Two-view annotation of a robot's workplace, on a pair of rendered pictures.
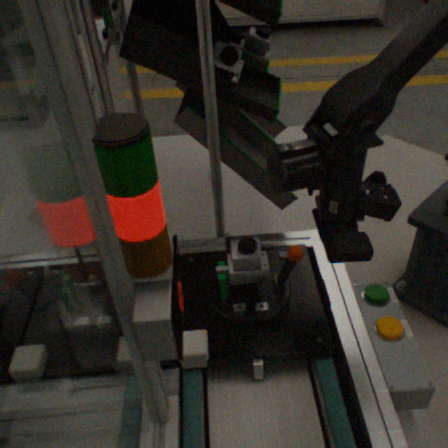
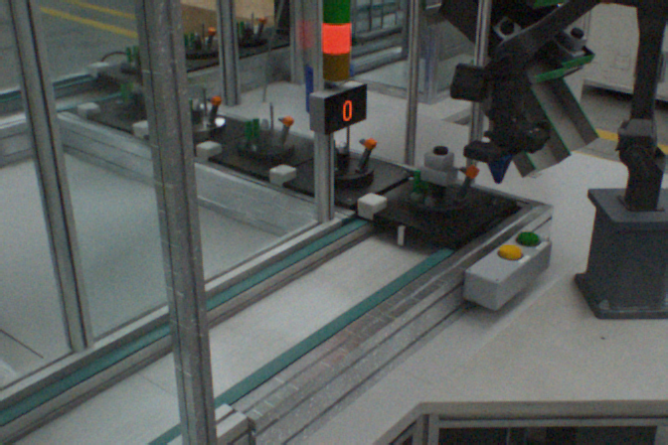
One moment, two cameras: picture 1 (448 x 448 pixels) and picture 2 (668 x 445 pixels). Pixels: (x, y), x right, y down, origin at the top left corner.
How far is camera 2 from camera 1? 1.12 m
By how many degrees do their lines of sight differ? 37
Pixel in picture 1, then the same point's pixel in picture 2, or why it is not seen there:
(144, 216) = (332, 38)
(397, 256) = not seen: hidden behind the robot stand
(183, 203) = (481, 179)
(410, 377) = (488, 272)
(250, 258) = (435, 157)
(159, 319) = (319, 96)
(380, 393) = (457, 268)
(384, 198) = (528, 131)
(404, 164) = not seen: outside the picture
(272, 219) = not seen: hidden behind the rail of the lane
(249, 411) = (378, 255)
